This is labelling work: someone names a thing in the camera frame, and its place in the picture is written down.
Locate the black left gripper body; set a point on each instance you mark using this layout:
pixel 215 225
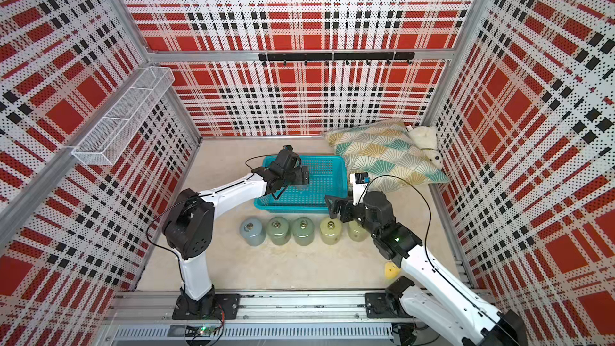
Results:
pixel 295 177

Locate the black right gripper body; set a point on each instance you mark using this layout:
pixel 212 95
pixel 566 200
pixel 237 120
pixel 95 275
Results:
pixel 351 212

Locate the yellow tea canister back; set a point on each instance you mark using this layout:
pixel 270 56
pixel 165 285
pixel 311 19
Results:
pixel 356 232

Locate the yellow tea canister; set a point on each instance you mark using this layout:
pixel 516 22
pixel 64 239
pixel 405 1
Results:
pixel 330 231
pixel 356 232

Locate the yellow tea canister front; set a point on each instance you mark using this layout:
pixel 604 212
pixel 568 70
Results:
pixel 330 231

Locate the green tea canister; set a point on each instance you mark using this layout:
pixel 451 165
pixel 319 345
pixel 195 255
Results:
pixel 303 231
pixel 278 230

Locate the grey tea canister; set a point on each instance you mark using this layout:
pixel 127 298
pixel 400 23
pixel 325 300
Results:
pixel 253 231

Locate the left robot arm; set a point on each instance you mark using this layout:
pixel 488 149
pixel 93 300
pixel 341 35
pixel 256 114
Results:
pixel 189 226

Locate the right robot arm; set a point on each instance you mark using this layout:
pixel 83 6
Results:
pixel 430 293

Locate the teal plastic basket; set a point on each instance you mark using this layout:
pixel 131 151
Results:
pixel 328 176

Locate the small yellow object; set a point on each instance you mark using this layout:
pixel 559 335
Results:
pixel 391 271

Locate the geometric fan pattern pillow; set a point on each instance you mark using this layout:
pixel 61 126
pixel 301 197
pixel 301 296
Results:
pixel 385 151

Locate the white plush toy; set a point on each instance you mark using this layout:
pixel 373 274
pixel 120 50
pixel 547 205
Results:
pixel 425 138

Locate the green circuit board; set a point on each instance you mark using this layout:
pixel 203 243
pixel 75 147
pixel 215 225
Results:
pixel 200 331

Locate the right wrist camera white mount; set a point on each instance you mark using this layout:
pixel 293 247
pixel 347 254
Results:
pixel 359 182

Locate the black wall hook rail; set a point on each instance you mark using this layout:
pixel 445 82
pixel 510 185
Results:
pixel 337 56

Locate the white wire mesh shelf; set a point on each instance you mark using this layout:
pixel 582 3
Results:
pixel 108 139

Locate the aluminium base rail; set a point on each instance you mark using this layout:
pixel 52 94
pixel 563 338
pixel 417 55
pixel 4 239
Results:
pixel 270 317

